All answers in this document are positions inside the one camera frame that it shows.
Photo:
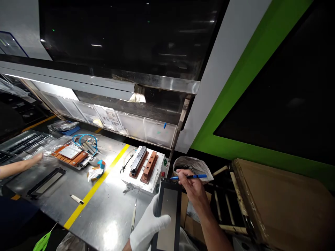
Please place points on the person's right hand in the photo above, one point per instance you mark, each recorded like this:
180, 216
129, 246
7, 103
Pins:
195, 189

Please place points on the person's left hand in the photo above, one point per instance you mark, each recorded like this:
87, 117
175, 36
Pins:
142, 232

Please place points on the person's right fingers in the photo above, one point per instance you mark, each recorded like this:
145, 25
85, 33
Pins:
184, 172

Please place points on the blue pen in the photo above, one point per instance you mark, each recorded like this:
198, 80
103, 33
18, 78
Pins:
195, 176

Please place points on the black framed grey panel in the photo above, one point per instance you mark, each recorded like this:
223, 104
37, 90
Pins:
46, 183
170, 204

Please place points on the white bag with black parts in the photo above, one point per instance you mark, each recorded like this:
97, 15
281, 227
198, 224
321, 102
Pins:
192, 164

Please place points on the white fixture with copper blocks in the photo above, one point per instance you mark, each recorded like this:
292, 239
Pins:
146, 170

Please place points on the metal tweezers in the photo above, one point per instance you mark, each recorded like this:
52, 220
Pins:
133, 217

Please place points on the orange and blue tape roll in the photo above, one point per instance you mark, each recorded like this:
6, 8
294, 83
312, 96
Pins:
101, 165

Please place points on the crumpled white wrapper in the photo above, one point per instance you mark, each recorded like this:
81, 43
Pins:
93, 174

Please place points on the row of clear document holders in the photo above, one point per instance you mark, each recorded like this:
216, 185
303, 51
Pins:
110, 117

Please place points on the large cardboard box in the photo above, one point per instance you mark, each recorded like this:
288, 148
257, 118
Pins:
288, 204

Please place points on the white strip with black end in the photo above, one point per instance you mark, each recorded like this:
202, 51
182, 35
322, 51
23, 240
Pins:
76, 199

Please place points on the copper fixture with grey plate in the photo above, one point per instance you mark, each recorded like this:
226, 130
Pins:
70, 154

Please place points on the plastic bag with black parts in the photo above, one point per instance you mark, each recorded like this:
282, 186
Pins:
61, 126

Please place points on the green machine with dark window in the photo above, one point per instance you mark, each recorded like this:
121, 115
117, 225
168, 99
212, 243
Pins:
282, 86

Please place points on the clear plastic bag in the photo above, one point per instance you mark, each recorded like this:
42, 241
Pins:
70, 243

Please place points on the grey machine with dark window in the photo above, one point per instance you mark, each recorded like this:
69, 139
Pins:
125, 34

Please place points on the green plastic piece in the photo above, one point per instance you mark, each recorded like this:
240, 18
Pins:
43, 239

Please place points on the black trays in plastic wrap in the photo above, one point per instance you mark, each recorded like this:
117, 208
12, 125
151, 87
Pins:
24, 146

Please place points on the wooden frame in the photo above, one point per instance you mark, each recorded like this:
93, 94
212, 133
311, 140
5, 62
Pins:
230, 206

